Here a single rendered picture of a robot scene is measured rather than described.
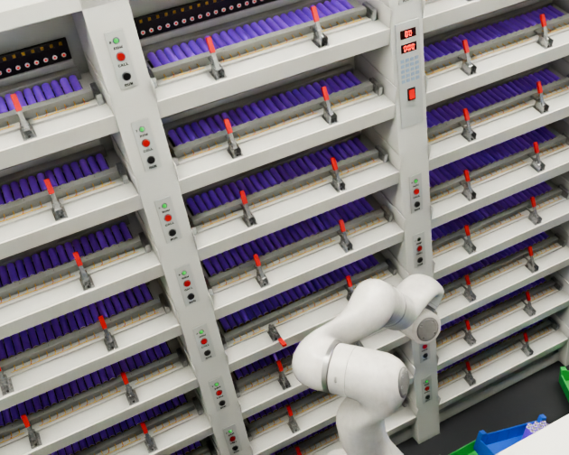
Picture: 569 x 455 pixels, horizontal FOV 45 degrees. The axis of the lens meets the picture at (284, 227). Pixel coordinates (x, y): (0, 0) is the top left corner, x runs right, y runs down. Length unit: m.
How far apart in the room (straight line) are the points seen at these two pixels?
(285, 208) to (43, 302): 0.65
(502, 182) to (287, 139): 0.80
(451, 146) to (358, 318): 0.81
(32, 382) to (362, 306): 0.88
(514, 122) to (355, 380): 1.10
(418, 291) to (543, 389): 1.32
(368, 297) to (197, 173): 0.53
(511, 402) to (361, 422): 1.49
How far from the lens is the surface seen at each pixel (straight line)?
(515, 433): 2.65
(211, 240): 1.74
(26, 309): 1.72
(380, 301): 1.37
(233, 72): 1.60
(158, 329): 1.83
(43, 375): 1.84
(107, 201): 1.61
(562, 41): 2.17
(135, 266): 1.72
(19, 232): 1.61
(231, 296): 1.86
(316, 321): 2.04
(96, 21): 1.47
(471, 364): 2.69
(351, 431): 1.42
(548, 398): 2.85
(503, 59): 2.05
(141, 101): 1.53
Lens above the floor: 2.09
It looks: 33 degrees down
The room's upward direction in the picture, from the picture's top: 10 degrees counter-clockwise
